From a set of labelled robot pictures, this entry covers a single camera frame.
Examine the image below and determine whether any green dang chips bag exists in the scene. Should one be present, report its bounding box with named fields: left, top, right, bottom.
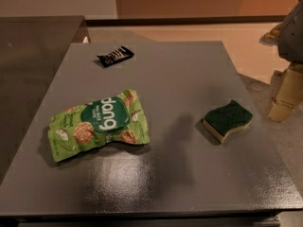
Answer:
left=47, top=90, right=150, bottom=163

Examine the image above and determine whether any black candy bar wrapper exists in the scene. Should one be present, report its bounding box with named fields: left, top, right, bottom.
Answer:
left=98, top=46, right=134, bottom=67

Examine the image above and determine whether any dark side table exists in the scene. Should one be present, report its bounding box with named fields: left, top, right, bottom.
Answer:
left=0, top=16, right=90, bottom=183

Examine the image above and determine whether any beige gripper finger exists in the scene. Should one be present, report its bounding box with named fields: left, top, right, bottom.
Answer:
left=267, top=63, right=303, bottom=122
left=264, top=24, right=281, bottom=41

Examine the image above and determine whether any green and yellow sponge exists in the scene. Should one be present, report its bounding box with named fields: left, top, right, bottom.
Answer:
left=203, top=100, right=253, bottom=144

